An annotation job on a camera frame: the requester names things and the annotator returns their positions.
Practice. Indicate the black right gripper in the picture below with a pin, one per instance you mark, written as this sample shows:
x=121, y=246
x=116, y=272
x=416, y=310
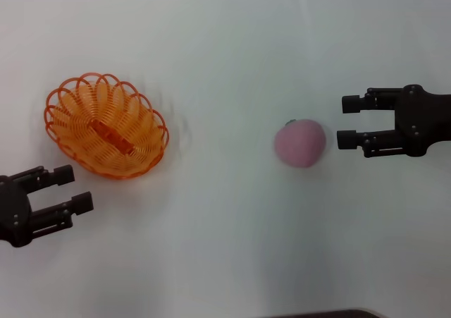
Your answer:
x=419, y=120

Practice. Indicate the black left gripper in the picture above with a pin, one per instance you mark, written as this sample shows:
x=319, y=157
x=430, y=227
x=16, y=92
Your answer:
x=15, y=215

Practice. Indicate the pink toy peach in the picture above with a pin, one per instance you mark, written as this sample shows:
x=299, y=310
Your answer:
x=299, y=143

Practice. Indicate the dark rounded robot torso edge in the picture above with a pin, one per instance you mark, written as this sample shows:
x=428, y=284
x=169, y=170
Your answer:
x=327, y=314

